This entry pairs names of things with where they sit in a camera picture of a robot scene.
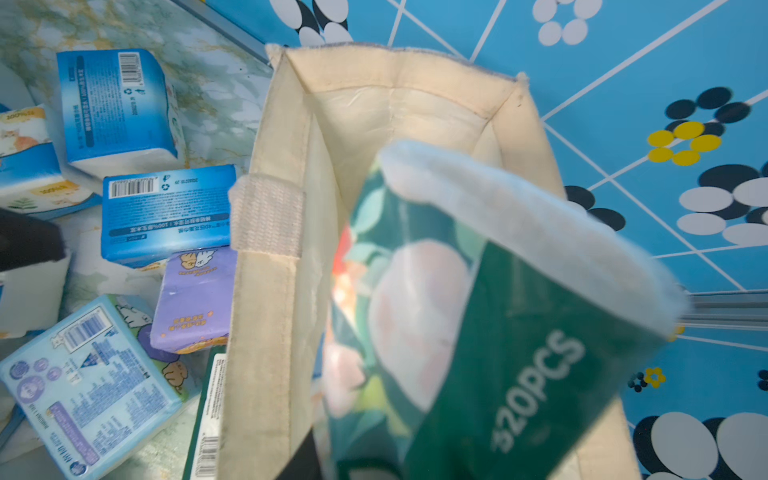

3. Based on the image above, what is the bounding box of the blue tissue pack middle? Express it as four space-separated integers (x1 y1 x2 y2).
101 165 236 268

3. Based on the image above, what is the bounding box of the blue tissue pack back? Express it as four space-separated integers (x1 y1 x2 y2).
56 49 186 179

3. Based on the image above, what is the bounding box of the orange white tissue pack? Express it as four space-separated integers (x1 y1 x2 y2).
0 250 71 339
1 104 101 220

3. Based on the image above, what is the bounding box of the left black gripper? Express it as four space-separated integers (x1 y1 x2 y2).
0 209 66 272

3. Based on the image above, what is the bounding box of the light blue tissue pack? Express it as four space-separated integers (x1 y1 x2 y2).
1 294 196 479

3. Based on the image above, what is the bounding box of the orange white tissue pack back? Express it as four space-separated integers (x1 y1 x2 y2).
1 104 101 220

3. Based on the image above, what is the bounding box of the purple tissue pack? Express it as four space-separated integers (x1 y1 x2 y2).
149 246 238 355

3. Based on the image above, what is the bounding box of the green tissue pack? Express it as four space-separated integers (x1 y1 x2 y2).
182 345 227 480
314 141 690 479

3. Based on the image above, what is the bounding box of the cream canvas tote bag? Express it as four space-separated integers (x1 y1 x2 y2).
219 44 639 479

